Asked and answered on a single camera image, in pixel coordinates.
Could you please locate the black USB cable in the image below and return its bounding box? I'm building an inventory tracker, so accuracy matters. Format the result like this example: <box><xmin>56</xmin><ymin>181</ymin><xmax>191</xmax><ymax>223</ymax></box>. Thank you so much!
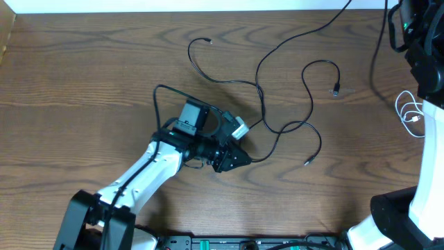
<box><xmin>249</xmin><ymin>0</ymin><xmax>353</xmax><ymax>131</ymax></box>
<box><xmin>187</xmin><ymin>37</ymin><xmax>341</xmax><ymax>166</ymax></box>

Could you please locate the white USB cable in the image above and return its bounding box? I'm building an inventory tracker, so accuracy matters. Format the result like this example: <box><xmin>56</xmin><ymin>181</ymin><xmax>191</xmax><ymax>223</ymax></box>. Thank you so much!
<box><xmin>394</xmin><ymin>90</ymin><xmax>427</xmax><ymax>139</ymax></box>

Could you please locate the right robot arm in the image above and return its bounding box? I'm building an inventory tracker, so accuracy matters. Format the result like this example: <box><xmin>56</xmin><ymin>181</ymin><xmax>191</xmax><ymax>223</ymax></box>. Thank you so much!
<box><xmin>336</xmin><ymin>0</ymin><xmax>443</xmax><ymax>250</ymax></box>

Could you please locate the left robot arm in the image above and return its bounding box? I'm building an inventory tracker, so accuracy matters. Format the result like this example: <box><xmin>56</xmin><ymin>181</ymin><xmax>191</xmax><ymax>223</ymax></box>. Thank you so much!
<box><xmin>54</xmin><ymin>99</ymin><xmax>252</xmax><ymax>249</ymax></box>

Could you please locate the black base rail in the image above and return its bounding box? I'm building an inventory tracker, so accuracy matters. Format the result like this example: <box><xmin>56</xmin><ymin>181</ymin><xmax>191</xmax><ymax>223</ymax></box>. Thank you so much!
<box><xmin>131</xmin><ymin>227</ymin><xmax>351</xmax><ymax>250</ymax></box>

